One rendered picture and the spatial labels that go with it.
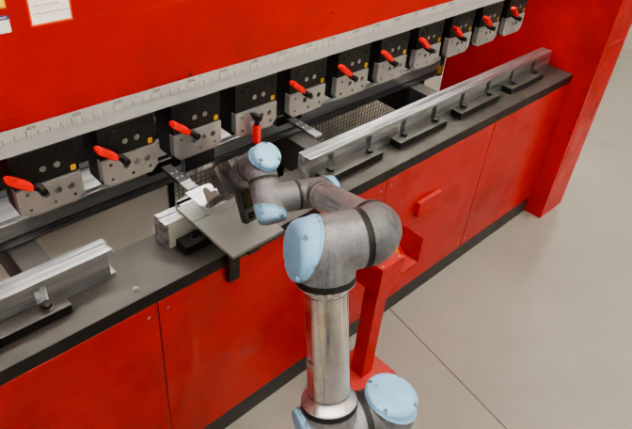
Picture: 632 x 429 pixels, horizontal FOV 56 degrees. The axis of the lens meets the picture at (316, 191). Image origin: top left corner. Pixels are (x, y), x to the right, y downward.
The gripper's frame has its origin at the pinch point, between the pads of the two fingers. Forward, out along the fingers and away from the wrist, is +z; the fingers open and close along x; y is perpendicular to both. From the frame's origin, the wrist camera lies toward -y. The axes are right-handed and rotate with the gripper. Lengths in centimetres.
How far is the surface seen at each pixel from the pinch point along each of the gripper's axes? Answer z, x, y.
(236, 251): -11.8, 8.1, -14.8
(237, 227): -6.7, 1.7, -8.9
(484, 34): -13, -134, 16
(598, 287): 34, -186, -116
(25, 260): 26, 48, 11
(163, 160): 16.2, 1.6, 21.3
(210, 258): 6.5, 7.3, -12.7
